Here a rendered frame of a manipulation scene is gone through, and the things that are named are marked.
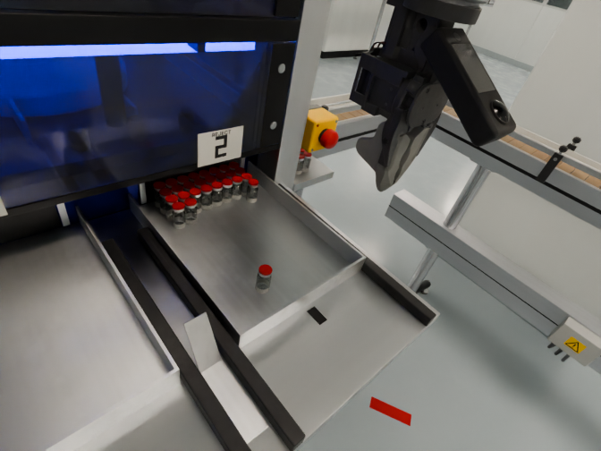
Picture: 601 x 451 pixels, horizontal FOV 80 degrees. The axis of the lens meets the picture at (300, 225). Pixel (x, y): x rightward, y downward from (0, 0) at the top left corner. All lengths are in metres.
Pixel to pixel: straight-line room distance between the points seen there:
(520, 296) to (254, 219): 1.04
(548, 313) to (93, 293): 1.32
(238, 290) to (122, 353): 0.17
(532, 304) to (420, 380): 0.54
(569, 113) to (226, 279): 1.58
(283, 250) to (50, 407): 0.38
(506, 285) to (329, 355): 1.02
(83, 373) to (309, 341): 0.28
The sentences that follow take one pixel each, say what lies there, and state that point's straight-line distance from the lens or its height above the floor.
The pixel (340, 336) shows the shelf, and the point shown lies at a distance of 0.55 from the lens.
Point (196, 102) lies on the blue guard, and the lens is 0.57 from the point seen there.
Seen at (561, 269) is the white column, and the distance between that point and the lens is 2.05.
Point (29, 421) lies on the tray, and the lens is 0.51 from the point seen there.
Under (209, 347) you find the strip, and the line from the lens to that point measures 0.49.
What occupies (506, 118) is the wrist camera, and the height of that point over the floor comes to 1.23.
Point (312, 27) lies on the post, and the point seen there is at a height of 1.20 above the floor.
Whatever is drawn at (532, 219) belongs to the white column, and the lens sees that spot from 1.99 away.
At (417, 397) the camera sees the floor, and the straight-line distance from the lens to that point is 1.63.
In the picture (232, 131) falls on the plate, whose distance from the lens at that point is 0.62.
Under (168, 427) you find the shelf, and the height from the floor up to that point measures 0.88.
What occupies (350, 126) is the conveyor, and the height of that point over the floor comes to 0.92.
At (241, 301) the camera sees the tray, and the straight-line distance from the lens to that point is 0.55.
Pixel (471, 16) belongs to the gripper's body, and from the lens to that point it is 0.40.
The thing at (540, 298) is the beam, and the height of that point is 0.54.
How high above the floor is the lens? 1.32
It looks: 39 degrees down
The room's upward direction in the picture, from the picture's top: 14 degrees clockwise
